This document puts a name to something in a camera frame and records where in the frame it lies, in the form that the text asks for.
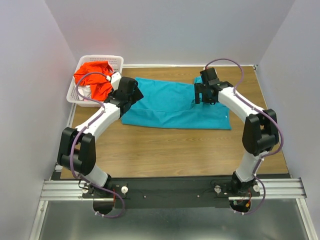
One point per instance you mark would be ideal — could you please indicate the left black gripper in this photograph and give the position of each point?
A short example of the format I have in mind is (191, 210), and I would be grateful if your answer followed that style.
(136, 92)

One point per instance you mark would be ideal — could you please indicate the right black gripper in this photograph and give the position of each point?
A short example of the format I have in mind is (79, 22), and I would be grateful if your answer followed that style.
(197, 92)

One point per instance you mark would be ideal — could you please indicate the teal t shirt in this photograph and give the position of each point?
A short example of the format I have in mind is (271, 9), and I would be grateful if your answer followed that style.
(171, 105)

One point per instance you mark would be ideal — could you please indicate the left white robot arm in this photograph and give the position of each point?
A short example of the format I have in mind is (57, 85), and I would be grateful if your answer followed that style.
(77, 148)

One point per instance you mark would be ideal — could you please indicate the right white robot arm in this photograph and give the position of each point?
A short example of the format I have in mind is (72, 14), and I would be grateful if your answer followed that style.
(260, 133)

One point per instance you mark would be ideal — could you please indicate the white plastic basket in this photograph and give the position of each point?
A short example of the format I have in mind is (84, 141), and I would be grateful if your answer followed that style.
(72, 96)

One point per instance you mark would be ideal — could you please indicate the orange t shirt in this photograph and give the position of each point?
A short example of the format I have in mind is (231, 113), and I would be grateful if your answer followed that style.
(99, 85)

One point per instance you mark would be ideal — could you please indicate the white t shirt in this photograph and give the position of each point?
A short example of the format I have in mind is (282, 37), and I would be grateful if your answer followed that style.
(85, 93)

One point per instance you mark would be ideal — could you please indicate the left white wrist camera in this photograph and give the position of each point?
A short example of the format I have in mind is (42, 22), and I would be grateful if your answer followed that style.
(114, 80)

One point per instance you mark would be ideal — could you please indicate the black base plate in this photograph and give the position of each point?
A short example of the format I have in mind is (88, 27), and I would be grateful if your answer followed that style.
(173, 192)

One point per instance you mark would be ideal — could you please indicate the aluminium rail frame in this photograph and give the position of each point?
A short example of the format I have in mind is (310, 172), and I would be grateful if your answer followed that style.
(279, 213)

